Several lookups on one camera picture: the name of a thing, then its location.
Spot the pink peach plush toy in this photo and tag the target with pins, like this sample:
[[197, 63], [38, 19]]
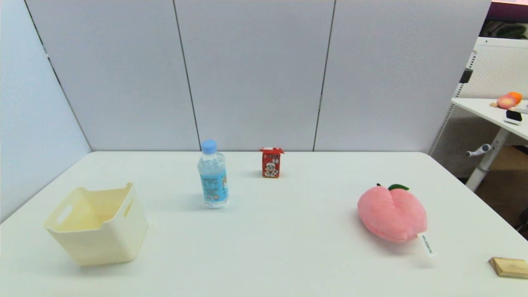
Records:
[[390, 214]]

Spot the cream plastic basket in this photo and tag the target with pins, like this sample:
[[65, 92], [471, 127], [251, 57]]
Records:
[[103, 239]]

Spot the white side table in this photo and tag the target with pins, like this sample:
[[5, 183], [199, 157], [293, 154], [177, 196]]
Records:
[[480, 108]]

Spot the white pegboard panel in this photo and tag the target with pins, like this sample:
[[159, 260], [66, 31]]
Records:
[[495, 70]]

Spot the small peach plush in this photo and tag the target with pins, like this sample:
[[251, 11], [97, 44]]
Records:
[[508, 100]]

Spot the red milk carton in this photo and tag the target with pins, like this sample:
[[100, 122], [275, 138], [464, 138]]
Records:
[[271, 164]]

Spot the clear soda water bottle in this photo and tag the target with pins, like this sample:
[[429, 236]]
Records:
[[213, 181]]

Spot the small wooden block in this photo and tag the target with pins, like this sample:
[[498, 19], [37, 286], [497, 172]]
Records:
[[510, 267]]

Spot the black and white device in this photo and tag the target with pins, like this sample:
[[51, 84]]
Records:
[[513, 116]]

